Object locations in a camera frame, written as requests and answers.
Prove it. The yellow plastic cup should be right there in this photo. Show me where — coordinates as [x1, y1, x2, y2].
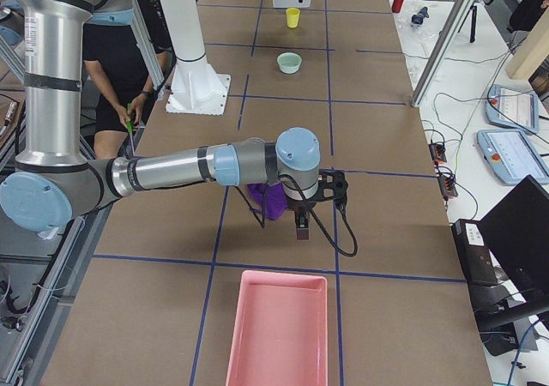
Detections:
[286, 7, 300, 29]

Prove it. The purple microfiber cloth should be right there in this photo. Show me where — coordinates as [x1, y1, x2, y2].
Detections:
[246, 183, 288, 221]

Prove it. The black computer box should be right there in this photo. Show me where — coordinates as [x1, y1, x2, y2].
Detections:
[451, 219, 498, 286]

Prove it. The mint green bowl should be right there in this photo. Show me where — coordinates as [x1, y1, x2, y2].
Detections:
[276, 52, 302, 75]

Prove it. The pink plastic bin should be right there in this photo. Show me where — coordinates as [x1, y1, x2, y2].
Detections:
[226, 270, 329, 385]

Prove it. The folded dark blue umbrella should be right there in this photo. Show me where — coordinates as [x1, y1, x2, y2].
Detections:
[411, 7, 429, 27]

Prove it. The person in black clothes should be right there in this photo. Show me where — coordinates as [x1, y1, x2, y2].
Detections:
[82, 24, 156, 160]

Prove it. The black monitor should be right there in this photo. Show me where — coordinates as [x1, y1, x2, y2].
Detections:
[479, 175, 548, 295]

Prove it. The near teach pendant tablet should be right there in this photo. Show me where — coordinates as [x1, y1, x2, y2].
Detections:
[476, 129, 548, 185]

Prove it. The teach pendant tablet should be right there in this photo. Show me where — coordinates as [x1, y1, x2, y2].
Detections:
[486, 84, 540, 135]
[476, 129, 548, 185]

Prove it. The far teach pendant tablet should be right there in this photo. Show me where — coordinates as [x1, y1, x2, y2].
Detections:
[486, 84, 540, 135]

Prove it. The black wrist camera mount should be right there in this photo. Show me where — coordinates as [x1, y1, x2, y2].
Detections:
[312, 169, 348, 211]

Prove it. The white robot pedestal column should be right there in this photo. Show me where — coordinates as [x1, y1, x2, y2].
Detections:
[160, 0, 231, 116]

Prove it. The aluminium frame post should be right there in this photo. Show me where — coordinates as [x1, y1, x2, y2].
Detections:
[411, 0, 474, 107]

